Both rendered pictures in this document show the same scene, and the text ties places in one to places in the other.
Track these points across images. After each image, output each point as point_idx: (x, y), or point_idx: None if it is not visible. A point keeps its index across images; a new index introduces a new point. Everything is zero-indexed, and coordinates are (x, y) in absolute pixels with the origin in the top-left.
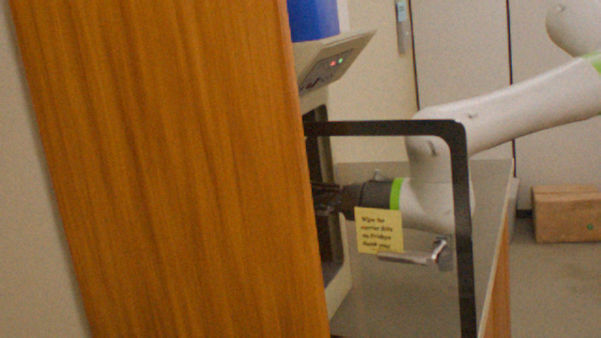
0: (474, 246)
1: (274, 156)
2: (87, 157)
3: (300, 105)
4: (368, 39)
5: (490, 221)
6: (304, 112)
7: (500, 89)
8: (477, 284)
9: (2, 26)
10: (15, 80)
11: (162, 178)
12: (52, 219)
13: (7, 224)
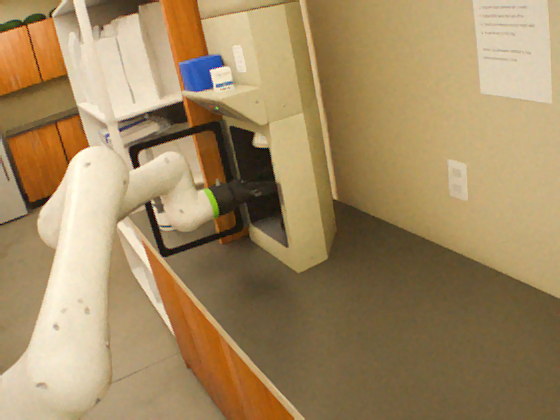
0: (266, 348)
1: None
2: None
3: (244, 123)
4: (225, 105)
5: (294, 390)
6: (247, 129)
7: (139, 168)
8: (223, 317)
9: (308, 28)
10: (312, 53)
11: None
12: (324, 120)
13: None
